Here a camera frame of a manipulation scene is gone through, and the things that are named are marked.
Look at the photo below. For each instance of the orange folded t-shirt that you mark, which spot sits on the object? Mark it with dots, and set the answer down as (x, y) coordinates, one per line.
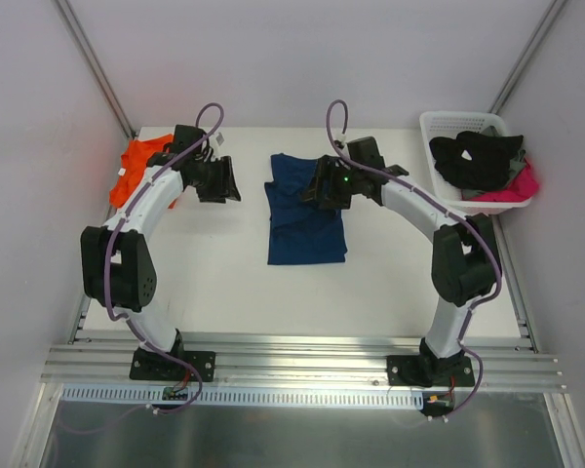
(133, 164)

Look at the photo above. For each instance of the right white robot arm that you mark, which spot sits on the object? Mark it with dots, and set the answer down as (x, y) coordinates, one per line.
(465, 269)

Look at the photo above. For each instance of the white slotted cable duct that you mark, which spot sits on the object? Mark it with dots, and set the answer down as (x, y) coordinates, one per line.
(243, 397)

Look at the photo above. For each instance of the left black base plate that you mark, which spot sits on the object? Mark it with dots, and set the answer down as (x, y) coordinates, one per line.
(148, 366)

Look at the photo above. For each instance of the navy blue t-shirt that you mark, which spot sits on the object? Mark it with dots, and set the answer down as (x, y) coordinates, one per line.
(299, 232)

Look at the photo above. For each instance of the left corner aluminium profile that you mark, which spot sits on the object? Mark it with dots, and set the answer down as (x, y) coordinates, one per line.
(85, 48)

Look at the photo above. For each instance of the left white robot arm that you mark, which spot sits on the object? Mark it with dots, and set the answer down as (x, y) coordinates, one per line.
(117, 267)

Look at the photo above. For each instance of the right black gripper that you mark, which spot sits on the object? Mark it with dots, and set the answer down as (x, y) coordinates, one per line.
(325, 181)

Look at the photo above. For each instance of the aluminium mounting rail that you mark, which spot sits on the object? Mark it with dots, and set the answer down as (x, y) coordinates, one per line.
(510, 364)

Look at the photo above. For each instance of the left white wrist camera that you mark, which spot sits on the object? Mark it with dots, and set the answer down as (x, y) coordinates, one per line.
(219, 139)

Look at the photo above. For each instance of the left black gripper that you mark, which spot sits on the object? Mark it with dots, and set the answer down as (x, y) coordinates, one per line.
(216, 180)

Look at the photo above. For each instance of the pink t-shirt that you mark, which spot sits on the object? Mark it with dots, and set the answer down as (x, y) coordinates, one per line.
(523, 186)

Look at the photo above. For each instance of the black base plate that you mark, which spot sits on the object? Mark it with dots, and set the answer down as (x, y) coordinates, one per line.
(428, 371)
(148, 366)

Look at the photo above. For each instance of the black t-shirt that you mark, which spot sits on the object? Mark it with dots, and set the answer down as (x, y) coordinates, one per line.
(472, 161)

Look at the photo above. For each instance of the right corner aluminium profile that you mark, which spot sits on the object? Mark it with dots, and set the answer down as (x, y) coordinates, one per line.
(535, 41)

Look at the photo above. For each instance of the white plastic laundry basket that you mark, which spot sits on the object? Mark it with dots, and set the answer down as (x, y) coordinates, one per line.
(450, 124)

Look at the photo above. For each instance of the corner aluminium profile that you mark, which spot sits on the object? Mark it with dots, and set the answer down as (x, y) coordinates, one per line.
(535, 41)
(85, 48)

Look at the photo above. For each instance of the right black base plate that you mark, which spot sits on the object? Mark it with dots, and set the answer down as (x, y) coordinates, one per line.
(428, 371)

